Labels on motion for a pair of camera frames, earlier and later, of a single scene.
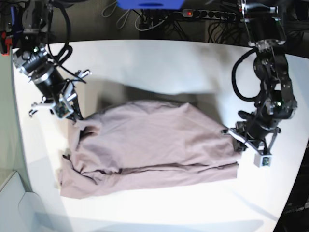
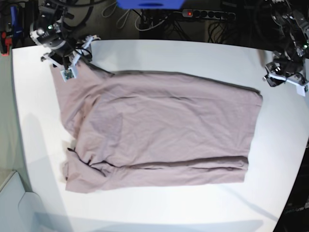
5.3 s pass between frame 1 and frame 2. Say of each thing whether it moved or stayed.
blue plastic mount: stayed
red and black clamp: stayed
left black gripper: moved
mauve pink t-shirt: moved
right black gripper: moved
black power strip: stayed
